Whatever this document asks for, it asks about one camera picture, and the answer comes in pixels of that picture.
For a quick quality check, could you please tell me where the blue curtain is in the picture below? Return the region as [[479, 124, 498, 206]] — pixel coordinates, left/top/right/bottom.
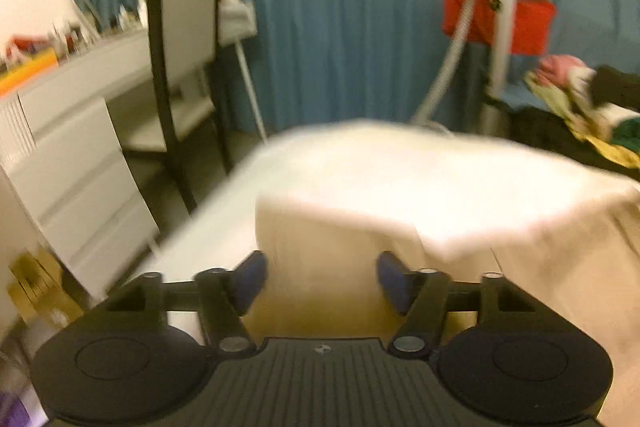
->
[[194, 0, 640, 138]]

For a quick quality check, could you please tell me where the black chair with grey seat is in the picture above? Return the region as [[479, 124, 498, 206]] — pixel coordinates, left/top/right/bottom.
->
[[122, 0, 236, 215]]

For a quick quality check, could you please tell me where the red box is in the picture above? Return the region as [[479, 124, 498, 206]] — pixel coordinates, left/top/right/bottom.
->
[[442, 0, 557, 56]]

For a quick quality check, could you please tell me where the yellow object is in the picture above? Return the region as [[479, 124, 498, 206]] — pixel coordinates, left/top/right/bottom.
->
[[9, 252, 85, 325]]

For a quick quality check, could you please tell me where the pale pastel bed sheet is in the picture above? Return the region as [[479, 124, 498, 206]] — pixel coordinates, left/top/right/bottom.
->
[[107, 119, 640, 427]]

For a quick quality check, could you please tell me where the grey steamer hose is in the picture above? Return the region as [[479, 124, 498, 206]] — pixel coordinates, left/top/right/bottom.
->
[[409, 0, 490, 124]]

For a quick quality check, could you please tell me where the clutter of small desk things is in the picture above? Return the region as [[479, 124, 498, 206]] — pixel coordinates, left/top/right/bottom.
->
[[0, 4, 151, 72]]

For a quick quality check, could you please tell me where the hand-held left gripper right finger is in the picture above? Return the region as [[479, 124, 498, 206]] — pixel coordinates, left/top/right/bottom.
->
[[376, 251, 543, 358]]

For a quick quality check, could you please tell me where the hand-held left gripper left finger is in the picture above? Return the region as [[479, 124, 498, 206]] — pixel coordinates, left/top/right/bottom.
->
[[102, 251, 269, 358]]

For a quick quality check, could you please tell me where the garment steamer stand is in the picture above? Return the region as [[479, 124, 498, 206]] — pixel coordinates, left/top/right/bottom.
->
[[465, 0, 522, 138]]

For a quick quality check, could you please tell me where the pile of mixed clothes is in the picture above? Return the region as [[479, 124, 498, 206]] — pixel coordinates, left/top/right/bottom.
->
[[505, 54, 640, 184]]

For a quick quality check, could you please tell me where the grey desk with drawers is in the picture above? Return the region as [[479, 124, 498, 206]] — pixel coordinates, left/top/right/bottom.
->
[[0, 4, 268, 305]]

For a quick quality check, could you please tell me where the orange box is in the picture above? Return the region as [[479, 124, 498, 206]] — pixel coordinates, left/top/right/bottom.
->
[[0, 48, 60, 98]]

